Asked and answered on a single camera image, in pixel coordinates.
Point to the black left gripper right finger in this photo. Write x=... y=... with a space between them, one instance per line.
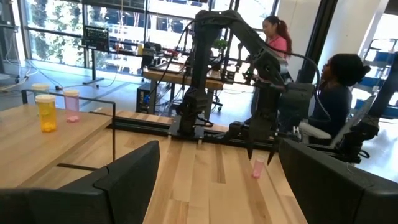
x=342 y=199

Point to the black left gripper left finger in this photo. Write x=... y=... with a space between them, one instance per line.
x=93 y=199

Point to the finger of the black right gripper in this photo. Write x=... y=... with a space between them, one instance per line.
x=249 y=149
x=271 y=152

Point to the small pink pill bottle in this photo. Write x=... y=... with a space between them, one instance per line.
x=72 y=105
x=257 y=169

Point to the small orange pill bottle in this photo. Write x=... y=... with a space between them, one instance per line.
x=46 y=115

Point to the small teal pill bottle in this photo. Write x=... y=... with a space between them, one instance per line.
x=40 y=88

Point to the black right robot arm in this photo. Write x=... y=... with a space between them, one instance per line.
x=202 y=62

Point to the person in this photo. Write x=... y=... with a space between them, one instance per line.
x=335 y=102
x=278 y=42

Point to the grey office chair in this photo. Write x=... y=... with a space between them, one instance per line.
x=357 y=118

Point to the black building pillar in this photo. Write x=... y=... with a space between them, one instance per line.
x=314 y=40

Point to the wooden desk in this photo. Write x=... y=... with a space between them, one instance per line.
x=183 y=77

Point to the black diagonal support strut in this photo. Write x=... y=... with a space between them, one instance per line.
x=382 y=93

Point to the black computer tower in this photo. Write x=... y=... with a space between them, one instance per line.
x=143 y=98

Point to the black monitor on stand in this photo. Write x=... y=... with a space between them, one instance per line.
x=95 y=37

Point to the wooden shelf with black frame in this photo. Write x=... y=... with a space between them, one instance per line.
x=31 y=149

